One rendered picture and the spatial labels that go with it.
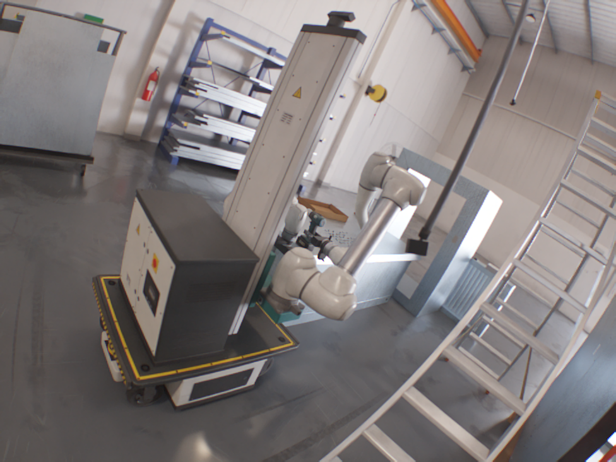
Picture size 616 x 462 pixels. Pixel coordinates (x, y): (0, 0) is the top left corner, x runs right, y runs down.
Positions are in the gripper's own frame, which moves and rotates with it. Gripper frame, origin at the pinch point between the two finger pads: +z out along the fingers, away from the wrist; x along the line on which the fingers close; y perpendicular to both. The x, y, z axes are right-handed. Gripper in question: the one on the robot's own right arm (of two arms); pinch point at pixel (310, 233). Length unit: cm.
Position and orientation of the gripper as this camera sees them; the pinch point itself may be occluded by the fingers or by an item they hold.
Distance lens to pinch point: 201.7
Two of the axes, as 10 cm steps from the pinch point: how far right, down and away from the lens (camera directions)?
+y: 4.0, -8.6, -3.0
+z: -5.8, -5.0, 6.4
